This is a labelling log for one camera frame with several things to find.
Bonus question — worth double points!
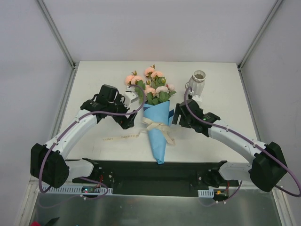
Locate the white ribbed ceramic vase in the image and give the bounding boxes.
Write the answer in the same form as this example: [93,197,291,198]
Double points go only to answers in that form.
[185,70,206,96]

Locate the white cable duct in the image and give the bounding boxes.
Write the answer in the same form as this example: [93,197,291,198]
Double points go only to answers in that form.
[198,189,214,198]
[47,185,113,195]

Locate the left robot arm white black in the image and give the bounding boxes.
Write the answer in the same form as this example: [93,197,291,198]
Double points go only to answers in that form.
[30,85,140,193]

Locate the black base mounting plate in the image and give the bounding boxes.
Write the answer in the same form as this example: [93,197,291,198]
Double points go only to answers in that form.
[71,159,243,196]

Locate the aluminium frame post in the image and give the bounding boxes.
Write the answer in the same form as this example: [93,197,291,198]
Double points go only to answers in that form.
[238,0,284,72]
[35,0,76,69]

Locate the left white cable duct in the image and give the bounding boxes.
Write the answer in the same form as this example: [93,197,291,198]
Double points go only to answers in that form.
[47,185,113,195]

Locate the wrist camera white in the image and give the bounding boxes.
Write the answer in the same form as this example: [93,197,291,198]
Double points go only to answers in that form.
[124,91,139,105]
[191,95,203,103]

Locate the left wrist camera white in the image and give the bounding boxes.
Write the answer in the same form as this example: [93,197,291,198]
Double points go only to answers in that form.
[124,91,139,105]

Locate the pink flower bouquet blue wrap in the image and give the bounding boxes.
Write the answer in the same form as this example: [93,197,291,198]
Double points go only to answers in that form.
[125,65,176,164]

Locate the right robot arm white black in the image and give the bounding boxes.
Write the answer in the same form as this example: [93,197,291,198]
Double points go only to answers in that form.
[172,99,286,192]

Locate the cream printed ribbon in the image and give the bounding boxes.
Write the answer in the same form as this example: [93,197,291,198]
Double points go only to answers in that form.
[101,117,176,146]

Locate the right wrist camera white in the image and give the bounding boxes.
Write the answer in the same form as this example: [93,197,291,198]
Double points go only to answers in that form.
[191,95,203,103]

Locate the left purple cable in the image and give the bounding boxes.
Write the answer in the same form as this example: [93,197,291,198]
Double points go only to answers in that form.
[37,84,146,203]

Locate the left aluminium frame post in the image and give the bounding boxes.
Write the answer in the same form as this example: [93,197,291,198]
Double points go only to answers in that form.
[35,0,76,69]

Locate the red object bottom edge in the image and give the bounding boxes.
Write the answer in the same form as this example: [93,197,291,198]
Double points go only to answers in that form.
[30,221,41,226]

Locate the right aluminium frame post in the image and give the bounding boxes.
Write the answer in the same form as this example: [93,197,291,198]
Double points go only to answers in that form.
[238,0,284,72]

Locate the right white cable duct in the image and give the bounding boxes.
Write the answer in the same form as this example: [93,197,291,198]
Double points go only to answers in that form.
[198,189,214,198]

